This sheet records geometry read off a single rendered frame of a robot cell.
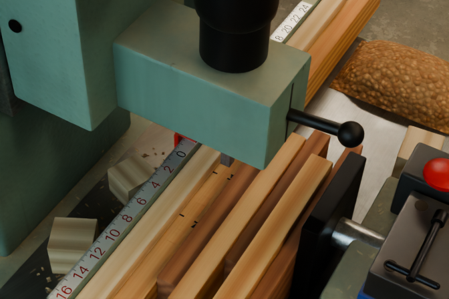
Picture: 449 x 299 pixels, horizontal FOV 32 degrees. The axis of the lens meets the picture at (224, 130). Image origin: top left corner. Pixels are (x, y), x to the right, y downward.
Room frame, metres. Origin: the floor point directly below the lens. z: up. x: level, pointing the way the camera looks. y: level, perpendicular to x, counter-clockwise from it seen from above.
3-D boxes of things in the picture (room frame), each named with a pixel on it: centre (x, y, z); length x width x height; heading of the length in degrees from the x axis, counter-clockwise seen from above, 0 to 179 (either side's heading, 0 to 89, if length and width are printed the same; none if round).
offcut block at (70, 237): (0.44, 0.14, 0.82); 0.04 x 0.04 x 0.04; 0
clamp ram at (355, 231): (0.37, -0.11, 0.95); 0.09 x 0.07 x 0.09; 152
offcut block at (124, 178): (0.53, 0.09, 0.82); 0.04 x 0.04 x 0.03; 42
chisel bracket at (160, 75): (0.46, 0.01, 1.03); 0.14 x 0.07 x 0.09; 62
